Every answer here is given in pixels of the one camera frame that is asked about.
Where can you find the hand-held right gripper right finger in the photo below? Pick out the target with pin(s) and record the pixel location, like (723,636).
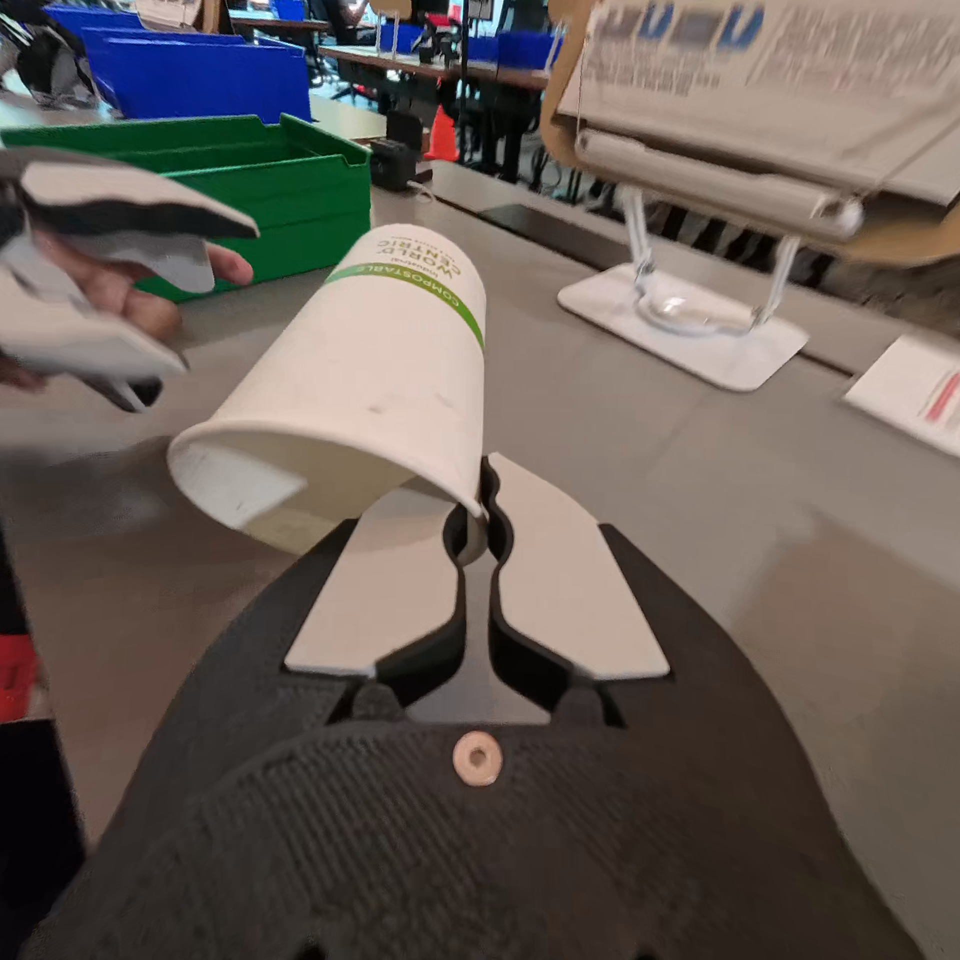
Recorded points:
(577,600)

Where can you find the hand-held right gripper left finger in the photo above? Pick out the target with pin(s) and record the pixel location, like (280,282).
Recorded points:
(360,615)

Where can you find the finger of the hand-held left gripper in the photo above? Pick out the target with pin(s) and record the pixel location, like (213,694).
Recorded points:
(112,187)

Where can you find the green plastic bin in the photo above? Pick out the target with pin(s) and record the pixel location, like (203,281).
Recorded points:
(285,187)

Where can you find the white paper cup green band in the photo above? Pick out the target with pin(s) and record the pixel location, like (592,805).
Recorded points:
(360,375)

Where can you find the grey desk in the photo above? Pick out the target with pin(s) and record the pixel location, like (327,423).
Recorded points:
(675,487)

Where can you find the black desk panel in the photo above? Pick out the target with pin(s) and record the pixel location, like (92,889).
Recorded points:
(540,225)

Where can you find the person's left hand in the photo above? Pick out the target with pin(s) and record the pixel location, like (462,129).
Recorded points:
(127,300)

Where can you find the blue plastic bin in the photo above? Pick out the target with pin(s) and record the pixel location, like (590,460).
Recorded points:
(195,75)

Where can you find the black power cube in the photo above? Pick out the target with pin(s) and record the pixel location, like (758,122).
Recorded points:
(391,163)

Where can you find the long background table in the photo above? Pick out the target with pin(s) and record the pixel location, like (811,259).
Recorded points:
(420,64)

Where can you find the orange traffic cone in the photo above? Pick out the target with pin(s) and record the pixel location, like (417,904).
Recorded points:
(442,139)

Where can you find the laminated paper sheet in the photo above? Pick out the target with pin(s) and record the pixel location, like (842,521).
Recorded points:
(900,382)

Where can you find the printed instruction sheet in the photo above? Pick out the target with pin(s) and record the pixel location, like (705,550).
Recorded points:
(750,75)

